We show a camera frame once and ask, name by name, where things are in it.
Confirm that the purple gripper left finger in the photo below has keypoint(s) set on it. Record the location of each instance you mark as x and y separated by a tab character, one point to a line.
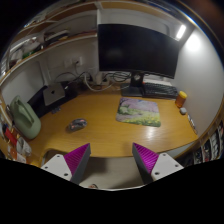
70	166

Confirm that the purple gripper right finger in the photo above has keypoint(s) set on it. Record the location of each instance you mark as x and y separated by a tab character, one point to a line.
153	166

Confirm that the floral mouse pad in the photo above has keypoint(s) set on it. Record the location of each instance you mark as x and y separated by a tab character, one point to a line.
139	112

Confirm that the black computer monitor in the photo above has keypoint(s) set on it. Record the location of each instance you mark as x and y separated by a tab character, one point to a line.
138	50

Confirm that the green bag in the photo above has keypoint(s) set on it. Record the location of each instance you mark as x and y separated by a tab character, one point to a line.
25	119

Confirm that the small grey box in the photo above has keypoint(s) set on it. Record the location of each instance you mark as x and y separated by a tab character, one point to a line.
183	111

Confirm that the orange pill bottle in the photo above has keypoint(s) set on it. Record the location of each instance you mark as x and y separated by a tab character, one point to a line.
182	96

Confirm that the black keyboard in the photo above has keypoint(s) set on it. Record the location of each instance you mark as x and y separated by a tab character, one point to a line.
154	90

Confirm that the silver laptop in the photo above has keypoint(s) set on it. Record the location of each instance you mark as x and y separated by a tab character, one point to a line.
53	93

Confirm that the white wall lamp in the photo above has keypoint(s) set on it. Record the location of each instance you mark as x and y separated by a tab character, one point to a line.
180	32

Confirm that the wooden wall shelf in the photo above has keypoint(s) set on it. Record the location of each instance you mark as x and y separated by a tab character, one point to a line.
68	20

